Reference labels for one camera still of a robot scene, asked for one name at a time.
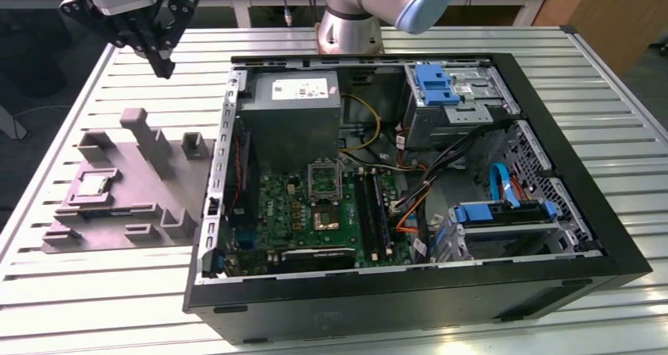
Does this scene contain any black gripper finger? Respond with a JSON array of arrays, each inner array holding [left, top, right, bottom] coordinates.
[[155, 0, 201, 80], [58, 0, 166, 78]]

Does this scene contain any silver CPU with green rim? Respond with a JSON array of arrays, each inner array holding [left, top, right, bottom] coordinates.
[[78, 174, 110, 196]]

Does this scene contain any CPU socket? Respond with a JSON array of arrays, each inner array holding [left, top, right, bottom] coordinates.
[[310, 208, 344, 231]]

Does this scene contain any grey power supply unit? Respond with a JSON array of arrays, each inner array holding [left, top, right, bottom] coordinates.
[[237, 71, 344, 164]]

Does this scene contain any grey parts rack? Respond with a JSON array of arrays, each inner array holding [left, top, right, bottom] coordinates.
[[41, 107, 218, 254]]

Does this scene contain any metal socket cover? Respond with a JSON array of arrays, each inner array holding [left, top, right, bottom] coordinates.
[[308, 160, 345, 204]]

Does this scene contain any blue plastic drive carrier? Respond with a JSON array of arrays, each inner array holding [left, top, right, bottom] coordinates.
[[413, 63, 461, 106]]

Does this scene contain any green motherboard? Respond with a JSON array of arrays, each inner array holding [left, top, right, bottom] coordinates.
[[224, 165, 413, 278]]

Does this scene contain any metal drive cage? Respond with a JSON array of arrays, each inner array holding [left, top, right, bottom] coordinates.
[[403, 62, 523, 149]]

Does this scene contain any black RAM slot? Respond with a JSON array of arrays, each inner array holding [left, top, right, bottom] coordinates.
[[368, 167, 396, 259], [355, 166, 381, 262]]

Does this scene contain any black graphics card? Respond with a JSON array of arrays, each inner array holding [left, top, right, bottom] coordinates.
[[280, 246, 357, 272]]

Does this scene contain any hard disk in blue carrier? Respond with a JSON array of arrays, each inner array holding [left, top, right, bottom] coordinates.
[[452, 199, 559, 226]]

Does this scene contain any metal disk bay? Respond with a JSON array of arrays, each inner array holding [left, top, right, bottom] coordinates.
[[432, 210, 604, 263]]

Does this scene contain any wooden cabinet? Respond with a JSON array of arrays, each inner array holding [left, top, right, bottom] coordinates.
[[567, 0, 668, 81]]

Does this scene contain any black PC case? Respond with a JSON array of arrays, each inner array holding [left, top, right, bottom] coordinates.
[[181, 52, 655, 346]]

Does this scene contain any red black fan wire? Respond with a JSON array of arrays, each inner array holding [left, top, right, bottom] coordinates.
[[232, 135, 250, 219]]

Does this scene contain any yellow wire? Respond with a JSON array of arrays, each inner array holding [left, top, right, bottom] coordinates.
[[337, 93, 383, 152]]

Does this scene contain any black white wire bundle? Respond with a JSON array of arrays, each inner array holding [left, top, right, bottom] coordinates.
[[337, 150, 428, 173]]

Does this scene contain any black cable bundle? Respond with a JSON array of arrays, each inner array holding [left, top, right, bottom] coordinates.
[[420, 122, 514, 186]]

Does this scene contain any orange wire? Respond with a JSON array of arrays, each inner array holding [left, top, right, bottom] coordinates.
[[395, 209, 423, 241]]

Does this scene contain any blue flat wire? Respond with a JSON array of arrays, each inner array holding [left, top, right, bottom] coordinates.
[[489, 162, 524, 210]]

